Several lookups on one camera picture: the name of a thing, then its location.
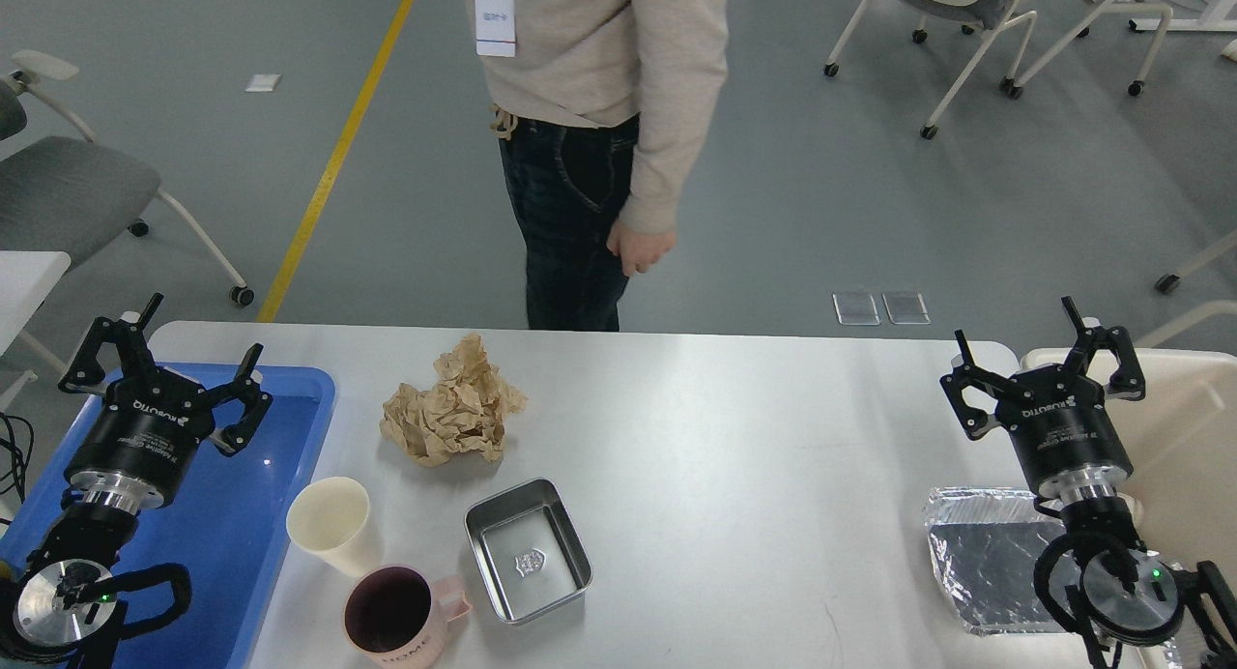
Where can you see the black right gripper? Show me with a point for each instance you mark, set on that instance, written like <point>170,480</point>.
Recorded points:
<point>1063,435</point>

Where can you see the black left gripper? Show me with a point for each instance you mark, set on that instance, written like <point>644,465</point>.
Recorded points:
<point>152,437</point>

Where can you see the aluminium foil tray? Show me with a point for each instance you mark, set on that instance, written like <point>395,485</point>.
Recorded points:
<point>984,544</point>

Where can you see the pink mug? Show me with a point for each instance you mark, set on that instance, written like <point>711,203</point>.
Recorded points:
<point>399,619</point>

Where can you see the stainless steel rectangular tray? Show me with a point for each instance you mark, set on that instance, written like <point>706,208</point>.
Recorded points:
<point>525,545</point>

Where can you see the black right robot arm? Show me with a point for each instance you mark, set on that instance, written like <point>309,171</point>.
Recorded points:
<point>1099,579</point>

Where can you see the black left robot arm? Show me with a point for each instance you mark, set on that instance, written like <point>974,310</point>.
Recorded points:
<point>68,606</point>

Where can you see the person's hand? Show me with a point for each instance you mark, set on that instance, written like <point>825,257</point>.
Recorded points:
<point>636,251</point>

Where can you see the beige plastic bin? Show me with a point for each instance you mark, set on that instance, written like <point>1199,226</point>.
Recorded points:
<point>1180,440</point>

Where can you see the blue plastic tray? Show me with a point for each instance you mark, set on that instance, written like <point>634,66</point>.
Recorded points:
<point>225,525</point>

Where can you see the white chair leg right edge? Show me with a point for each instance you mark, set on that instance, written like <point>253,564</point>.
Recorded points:
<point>1169,283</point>

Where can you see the floor outlet plate right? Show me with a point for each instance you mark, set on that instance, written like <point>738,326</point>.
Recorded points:
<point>906,308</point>

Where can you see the floor outlet plate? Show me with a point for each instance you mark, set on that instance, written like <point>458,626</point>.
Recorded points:
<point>856,309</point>
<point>906,308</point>

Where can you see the white side table left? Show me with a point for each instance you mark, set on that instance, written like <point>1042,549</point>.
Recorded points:
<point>27,277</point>

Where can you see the cream paper cup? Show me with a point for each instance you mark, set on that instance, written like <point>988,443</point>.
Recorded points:
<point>333,519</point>

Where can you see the floor outlet plate left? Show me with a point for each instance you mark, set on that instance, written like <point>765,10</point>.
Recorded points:
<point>856,309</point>

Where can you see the grey office chair left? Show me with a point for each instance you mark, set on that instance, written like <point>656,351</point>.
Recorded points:
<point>73,194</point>

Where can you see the crumpled brown paper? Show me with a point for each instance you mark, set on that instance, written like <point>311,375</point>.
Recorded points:
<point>465,411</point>

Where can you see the white chair top right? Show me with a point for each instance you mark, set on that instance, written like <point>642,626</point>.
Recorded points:
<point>989,18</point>

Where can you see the white chair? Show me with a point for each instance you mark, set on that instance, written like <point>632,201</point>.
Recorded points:
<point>1013,87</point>
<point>989,18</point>

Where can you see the white name badge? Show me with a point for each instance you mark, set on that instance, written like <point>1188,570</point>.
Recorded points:
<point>495,28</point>

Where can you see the person in beige sweater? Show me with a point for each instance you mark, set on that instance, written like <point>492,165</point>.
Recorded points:
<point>600,116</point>

